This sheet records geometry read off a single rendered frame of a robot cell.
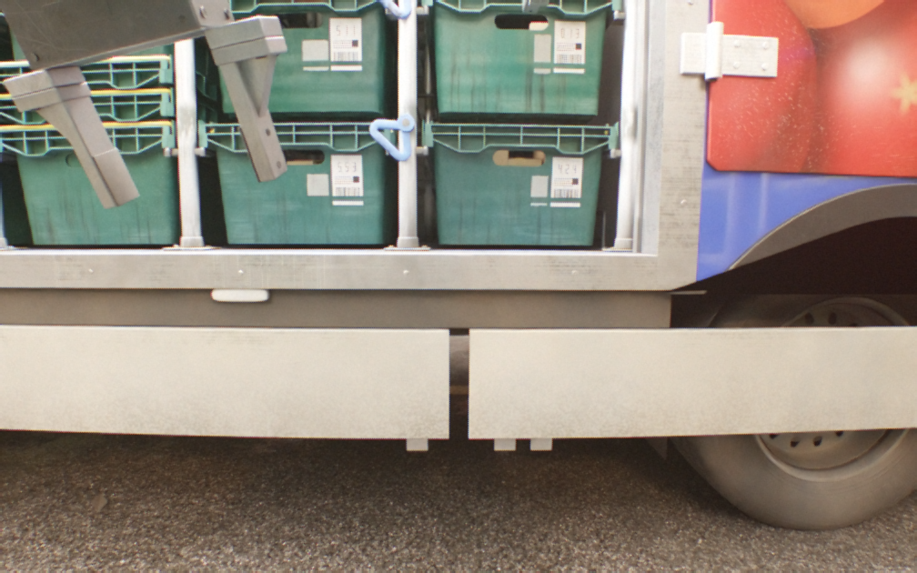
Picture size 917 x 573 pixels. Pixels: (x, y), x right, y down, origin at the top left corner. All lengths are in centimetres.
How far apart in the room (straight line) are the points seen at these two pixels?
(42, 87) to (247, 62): 15
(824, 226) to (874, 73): 29
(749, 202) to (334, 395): 82
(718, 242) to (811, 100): 30
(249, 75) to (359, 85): 67
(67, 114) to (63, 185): 84
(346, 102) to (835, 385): 112
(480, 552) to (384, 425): 39
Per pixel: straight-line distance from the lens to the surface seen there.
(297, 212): 101
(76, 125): 43
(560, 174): 99
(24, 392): 117
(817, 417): 112
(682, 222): 88
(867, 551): 141
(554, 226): 98
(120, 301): 102
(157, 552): 126
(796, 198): 101
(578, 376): 86
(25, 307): 115
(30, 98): 44
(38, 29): 41
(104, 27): 38
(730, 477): 121
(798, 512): 135
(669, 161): 88
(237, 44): 34
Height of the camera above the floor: 68
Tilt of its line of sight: 7 degrees down
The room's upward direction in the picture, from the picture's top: straight up
